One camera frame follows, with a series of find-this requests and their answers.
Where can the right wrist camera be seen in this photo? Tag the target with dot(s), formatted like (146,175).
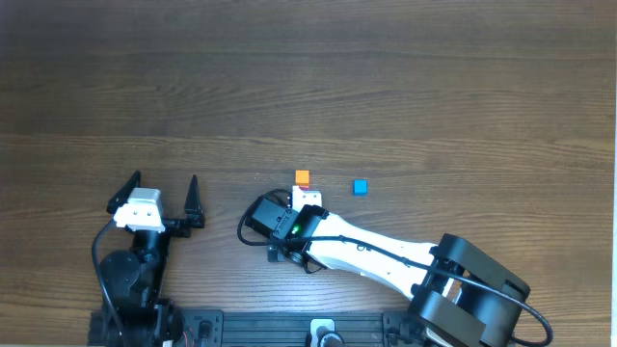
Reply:
(311,198)

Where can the blue cube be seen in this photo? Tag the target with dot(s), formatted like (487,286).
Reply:
(360,187)

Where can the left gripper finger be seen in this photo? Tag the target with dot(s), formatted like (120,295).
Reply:
(195,207)
(123,195)

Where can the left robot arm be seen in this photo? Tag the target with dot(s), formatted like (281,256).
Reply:
(120,274)

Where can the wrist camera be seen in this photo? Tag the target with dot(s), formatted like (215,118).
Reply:
(311,198)
(142,209)

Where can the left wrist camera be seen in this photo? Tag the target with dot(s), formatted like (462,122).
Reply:
(142,209)

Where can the orange cube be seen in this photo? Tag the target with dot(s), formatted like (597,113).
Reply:
(302,177)

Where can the mounting rail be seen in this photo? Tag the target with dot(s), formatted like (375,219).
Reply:
(289,330)

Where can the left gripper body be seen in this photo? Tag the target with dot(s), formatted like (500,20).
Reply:
(177,227)

